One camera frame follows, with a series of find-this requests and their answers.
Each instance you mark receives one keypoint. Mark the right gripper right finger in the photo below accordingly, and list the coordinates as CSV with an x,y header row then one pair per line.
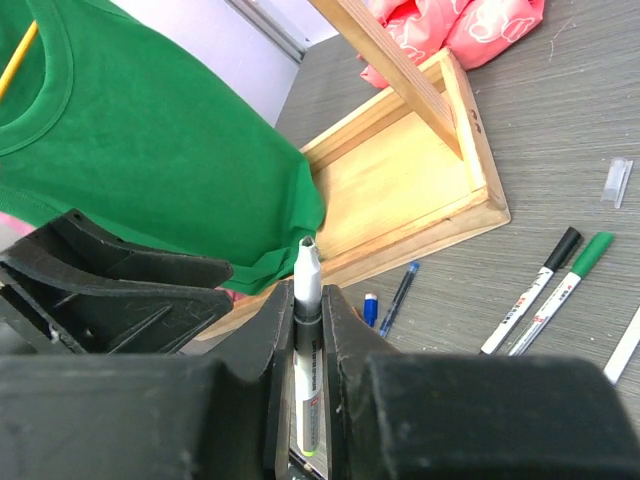
x,y
394,415

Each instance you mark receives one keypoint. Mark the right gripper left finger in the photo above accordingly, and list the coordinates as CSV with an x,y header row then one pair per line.
x,y
220,415

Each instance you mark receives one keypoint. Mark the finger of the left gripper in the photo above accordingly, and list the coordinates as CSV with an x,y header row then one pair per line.
x,y
59,309
77,241

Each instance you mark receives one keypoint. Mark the white pen green tip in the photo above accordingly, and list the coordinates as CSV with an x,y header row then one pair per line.
x,y
308,367

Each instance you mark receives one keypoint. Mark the white pen black tip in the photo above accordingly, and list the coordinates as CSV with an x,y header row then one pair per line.
x,y
517,311

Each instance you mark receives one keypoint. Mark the long white green pen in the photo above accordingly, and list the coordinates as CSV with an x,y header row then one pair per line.
x,y
545,314

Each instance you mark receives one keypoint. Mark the dark green pen cap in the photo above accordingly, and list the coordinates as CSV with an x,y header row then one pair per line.
x,y
592,253

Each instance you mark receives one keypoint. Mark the black pen cap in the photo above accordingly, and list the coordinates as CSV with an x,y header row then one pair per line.
x,y
564,249

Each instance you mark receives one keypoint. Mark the blue pen cap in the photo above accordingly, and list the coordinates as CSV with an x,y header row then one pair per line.
x,y
370,309

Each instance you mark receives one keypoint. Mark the blue pen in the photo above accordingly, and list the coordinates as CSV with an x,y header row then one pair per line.
x,y
398,299

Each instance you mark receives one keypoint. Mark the short white pen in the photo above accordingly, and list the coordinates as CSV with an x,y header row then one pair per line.
x,y
624,350

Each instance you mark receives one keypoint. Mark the clear pen cap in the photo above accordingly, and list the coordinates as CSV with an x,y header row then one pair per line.
x,y
616,182

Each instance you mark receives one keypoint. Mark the pink shirt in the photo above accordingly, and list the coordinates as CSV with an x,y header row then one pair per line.
x,y
16,225

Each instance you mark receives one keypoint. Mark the green tank top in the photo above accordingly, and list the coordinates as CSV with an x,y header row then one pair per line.
x,y
111,118

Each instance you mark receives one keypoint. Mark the yellow plastic hanger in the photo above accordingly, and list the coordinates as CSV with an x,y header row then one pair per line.
x,y
17,58

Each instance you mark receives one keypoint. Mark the wooden clothes rack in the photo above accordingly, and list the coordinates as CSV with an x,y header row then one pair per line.
x,y
409,172

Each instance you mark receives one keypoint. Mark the red patterned cloth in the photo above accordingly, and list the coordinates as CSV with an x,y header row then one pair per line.
x,y
475,31

